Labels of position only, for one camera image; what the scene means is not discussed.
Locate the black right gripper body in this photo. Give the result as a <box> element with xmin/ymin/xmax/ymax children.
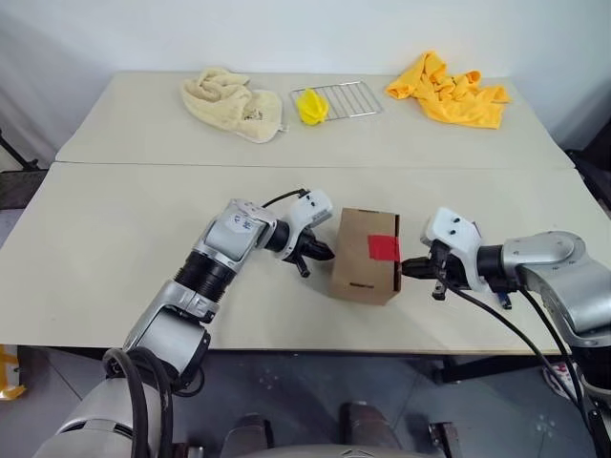
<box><xmin>427</xmin><ymin>239</ymin><xmax>461</xmax><ymax>302</ymax></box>

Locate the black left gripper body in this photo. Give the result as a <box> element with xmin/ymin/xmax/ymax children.
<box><xmin>283</xmin><ymin>228</ymin><xmax>318</xmax><ymax>281</ymax></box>

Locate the brown cardboard box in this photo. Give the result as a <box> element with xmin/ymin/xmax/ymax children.
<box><xmin>326</xmin><ymin>205</ymin><xmax>404</xmax><ymax>307</ymax></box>

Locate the red tape seal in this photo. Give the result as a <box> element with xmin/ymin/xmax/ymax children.
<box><xmin>367</xmin><ymin>233</ymin><xmax>403</xmax><ymax>264</ymax></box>

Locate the yellow silicone glove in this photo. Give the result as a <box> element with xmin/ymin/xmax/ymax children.
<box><xmin>295</xmin><ymin>87</ymin><xmax>331</xmax><ymax>127</ymax></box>

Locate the yellow orange crumpled shirt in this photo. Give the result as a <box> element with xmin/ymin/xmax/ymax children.
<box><xmin>385</xmin><ymin>49</ymin><xmax>513</xmax><ymax>132</ymax></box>

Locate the red white patterned object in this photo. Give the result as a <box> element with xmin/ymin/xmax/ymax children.
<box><xmin>542</xmin><ymin>361</ymin><xmax>582</xmax><ymax>396</ymax></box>

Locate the cream crumpled towel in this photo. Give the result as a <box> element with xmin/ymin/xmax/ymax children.
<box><xmin>179</xmin><ymin>66</ymin><xmax>290</xmax><ymax>146</ymax></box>

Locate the black office chair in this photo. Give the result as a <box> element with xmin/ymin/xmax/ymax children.
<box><xmin>565</xmin><ymin>123</ymin><xmax>611</xmax><ymax>217</ymax></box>

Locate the yellow floor object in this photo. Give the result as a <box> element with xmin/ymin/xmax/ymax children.
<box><xmin>0</xmin><ymin>344</ymin><xmax>28</xmax><ymax>400</ymax></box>

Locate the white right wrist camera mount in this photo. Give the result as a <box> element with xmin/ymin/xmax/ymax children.
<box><xmin>419</xmin><ymin>205</ymin><xmax>491</xmax><ymax>293</ymax></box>

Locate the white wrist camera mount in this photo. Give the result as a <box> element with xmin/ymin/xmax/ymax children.
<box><xmin>284</xmin><ymin>189</ymin><xmax>334</xmax><ymax>261</ymax></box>
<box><xmin>419</xmin><ymin>205</ymin><xmax>491</xmax><ymax>293</ymax></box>

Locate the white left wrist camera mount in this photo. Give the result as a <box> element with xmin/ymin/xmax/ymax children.
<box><xmin>284</xmin><ymin>189</ymin><xmax>334</xmax><ymax>261</ymax></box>

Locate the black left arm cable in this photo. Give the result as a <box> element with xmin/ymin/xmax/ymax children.
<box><xmin>261</xmin><ymin>189</ymin><xmax>309</xmax><ymax>209</ymax></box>

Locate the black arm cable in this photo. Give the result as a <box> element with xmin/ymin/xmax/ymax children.
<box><xmin>261</xmin><ymin>189</ymin><xmax>309</xmax><ymax>209</ymax></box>
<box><xmin>443</xmin><ymin>281</ymin><xmax>603</xmax><ymax>458</ymax></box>

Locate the black table frame bar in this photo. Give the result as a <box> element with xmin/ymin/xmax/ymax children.
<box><xmin>431</xmin><ymin>354</ymin><xmax>560</xmax><ymax>385</ymax></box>

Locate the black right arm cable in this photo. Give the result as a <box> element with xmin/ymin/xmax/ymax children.
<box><xmin>443</xmin><ymin>281</ymin><xmax>603</xmax><ymax>458</ymax></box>

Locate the metal wire rack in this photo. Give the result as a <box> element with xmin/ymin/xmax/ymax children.
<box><xmin>287</xmin><ymin>78</ymin><xmax>385</xmax><ymax>121</ymax></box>

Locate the thick black cable loop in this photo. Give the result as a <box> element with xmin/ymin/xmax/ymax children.
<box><xmin>101</xmin><ymin>346</ymin><xmax>207</xmax><ymax>458</ymax></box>

